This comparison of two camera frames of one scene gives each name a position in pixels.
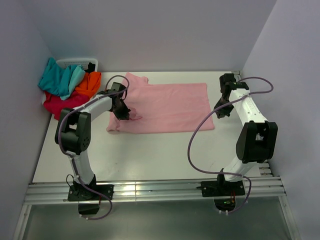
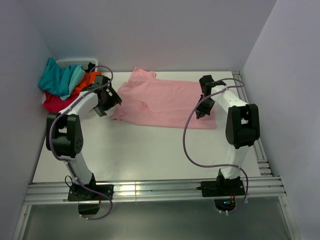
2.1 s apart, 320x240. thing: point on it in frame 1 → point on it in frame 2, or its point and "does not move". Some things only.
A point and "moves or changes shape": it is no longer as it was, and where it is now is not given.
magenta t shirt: [54, 105] does not move
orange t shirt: [90, 84] does not move
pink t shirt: [163, 108] moves or changes shape
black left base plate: [80, 193] does not move
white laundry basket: [67, 62] does not move
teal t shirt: [61, 82] does not move
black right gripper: [222, 112] → [201, 112]
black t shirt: [91, 67] does not move
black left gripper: [125, 115] → [114, 99]
